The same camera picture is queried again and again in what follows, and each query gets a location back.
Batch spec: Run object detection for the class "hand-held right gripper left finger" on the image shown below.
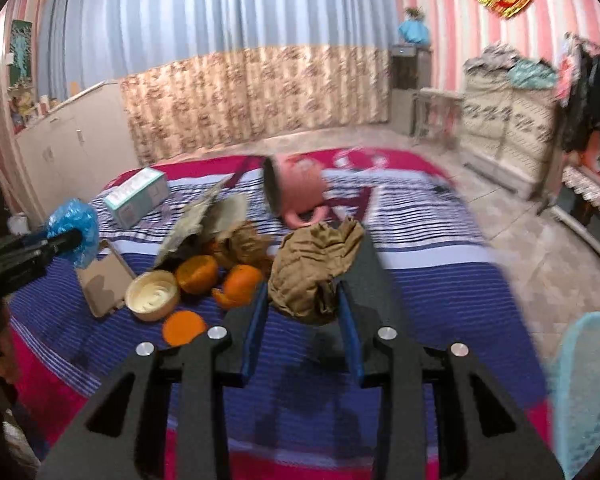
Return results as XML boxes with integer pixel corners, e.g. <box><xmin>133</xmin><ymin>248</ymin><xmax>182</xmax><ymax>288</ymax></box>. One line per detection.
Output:
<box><xmin>35</xmin><ymin>282</ymin><xmax>271</xmax><ymax>480</ymax></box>

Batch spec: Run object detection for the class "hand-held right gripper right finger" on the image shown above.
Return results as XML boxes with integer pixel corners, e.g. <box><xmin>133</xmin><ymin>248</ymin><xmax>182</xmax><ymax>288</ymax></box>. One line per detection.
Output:
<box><xmin>336</xmin><ymin>280</ymin><xmax>566</xmax><ymax>480</ymax></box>

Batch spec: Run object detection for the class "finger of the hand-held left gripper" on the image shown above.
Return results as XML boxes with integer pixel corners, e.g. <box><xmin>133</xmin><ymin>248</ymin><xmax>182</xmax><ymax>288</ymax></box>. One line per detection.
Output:
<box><xmin>0</xmin><ymin>228</ymin><xmax>83</xmax><ymax>306</ymax></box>

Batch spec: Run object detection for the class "blue plastic cover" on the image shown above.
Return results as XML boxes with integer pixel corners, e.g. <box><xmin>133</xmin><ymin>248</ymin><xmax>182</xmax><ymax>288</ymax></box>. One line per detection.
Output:
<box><xmin>46</xmin><ymin>198</ymin><xmax>100</xmax><ymax>268</ymax></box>

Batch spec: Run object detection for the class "orange bread loaf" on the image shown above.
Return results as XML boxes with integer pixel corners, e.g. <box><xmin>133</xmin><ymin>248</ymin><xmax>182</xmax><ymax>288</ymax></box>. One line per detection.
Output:
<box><xmin>211</xmin><ymin>264</ymin><xmax>264</xmax><ymax>310</ymax></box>

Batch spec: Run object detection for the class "brown cloth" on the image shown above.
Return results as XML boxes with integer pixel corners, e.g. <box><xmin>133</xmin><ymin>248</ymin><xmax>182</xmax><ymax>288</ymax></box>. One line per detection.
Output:
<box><xmin>268</xmin><ymin>217</ymin><xmax>366</xmax><ymax>325</ymax></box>

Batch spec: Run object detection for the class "brown paper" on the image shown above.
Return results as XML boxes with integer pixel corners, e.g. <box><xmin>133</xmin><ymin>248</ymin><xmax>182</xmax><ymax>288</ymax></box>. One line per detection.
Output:
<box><xmin>212</xmin><ymin>222</ymin><xmax>274</xmax><ymax>275</ymax></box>

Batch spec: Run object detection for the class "teal plastic basket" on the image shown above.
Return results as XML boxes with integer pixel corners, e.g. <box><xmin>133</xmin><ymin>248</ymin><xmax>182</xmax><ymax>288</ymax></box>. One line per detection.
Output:
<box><xmin>547</xmin><ymin>311</ymin><xmax>600</xmax><ymax>480</ymax></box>

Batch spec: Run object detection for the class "brown cardboard piece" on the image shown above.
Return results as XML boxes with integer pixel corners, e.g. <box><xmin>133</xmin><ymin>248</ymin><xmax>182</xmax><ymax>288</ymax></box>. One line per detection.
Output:
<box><xmin>75</xmin><ymin>240</ymin><xmax>138</xmax><ymax>318</ymax></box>

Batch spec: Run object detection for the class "orange peel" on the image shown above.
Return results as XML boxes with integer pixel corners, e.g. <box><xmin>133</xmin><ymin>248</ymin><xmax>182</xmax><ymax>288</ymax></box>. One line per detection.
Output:
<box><xmin>175</xmin><ymin>255</ymin><xmax>220</xmax><ymax>295</ymax></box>
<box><xmin>162</xmin><ymin>311</ymin><xmax>207</xmax><ymax>347</ymax></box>

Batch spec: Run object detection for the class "cream-filled paper bowl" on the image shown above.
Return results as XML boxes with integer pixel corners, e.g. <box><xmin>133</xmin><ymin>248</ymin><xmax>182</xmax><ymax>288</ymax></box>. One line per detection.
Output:
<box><xmin>125</xmin><ymin>270</ymin><xmax>181</xmax><ymax>322</ymax></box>

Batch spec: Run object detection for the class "teal and white box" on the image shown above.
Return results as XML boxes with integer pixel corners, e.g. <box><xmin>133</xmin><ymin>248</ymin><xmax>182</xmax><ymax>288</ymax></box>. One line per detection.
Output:
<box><xmin>102</xmin><ymin>167</ymin><xmax>170</xmax><ymax>230</ymax></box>

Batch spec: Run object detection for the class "striped blanket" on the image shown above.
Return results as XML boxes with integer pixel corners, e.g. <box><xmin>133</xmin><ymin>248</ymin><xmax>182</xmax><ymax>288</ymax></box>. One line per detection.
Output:
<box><xmin>7</xmin><ymin>147</ymin><xmax>553</xmax><ymax>480</ymax></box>

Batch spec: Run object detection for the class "white cabinet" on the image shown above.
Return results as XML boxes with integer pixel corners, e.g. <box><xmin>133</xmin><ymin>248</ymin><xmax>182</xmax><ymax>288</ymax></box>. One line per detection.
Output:
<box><xmin>15</xmin><ymin>81</ymin><xmax>141</xmax><ymax>211</ymax></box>

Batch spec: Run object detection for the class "pink mug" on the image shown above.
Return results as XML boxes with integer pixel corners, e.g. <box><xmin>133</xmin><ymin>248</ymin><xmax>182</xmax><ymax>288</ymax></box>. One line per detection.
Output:
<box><xmin>262</xmin><ymin>154</ymin><xmax>333</xmax><ymax>228</ymax></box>

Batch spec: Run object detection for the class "small stool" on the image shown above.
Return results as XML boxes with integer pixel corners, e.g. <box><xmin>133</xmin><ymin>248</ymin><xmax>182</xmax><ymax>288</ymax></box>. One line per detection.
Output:
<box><xmin>412</xmin><ymin>87</ymin><xmax>463</xmax><ymax>150</ymax></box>

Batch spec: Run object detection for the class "water dispenser with blue bottle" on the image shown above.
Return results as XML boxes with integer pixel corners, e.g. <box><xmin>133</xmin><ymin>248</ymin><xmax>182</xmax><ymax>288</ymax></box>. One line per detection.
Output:
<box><xmin>390</xmin><ymin>44</ymin><xmax>433</xmax><ymax>136</ymax></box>

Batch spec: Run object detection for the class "blue and floral curtain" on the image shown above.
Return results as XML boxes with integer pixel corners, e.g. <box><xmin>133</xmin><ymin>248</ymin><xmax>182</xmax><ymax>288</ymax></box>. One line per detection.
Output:
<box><xmin>37</xmin><ymin>0</ymin><xmax>401</xmax><ymax>163</ymax></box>

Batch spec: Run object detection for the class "patterned fabric wardrobe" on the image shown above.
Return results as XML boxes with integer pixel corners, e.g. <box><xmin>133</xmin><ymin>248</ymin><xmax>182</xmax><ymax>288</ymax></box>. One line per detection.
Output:
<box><xmin>460</xmin><ymin>67</ymin><xmax>563</xmax><ymax>201</ymax></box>

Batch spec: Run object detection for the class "low shelf with lace cloth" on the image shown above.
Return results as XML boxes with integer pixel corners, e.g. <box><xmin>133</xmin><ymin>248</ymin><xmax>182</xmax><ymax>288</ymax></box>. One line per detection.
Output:
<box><xmin>555</xmin><ymin>157</ymin><xmax>600</xmax><ymax>256</ymax></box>

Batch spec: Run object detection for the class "pile of folded clothes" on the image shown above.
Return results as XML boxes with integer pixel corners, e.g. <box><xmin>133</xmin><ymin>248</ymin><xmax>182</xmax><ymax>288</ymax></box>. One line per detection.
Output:
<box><xmin>465</xmin><ymin>44</ymin><xmax>558</xmax><ymax>90</ymax></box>

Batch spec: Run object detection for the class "blue vase with plant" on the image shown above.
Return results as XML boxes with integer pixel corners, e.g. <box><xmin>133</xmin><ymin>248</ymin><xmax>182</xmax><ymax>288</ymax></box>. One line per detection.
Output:
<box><xmin>398</xmin><ymin>6</ymin><xmax>431</xmax><ymax>46</ymax></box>

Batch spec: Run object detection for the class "rack of hanging clothes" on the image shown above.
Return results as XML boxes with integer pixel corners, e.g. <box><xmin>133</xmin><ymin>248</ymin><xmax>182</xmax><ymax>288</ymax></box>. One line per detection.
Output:
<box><xmin>555</xmin><ymin>32</ymin><xmax>600</xmax><ymax>156</ymax></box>

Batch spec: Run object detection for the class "wall poster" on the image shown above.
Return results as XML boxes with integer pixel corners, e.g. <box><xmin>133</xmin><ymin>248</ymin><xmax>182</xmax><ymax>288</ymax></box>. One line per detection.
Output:
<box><xmin>9</xmin><ymin>20</ymin><xmax>34</xmax><ymax>81</ymax></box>

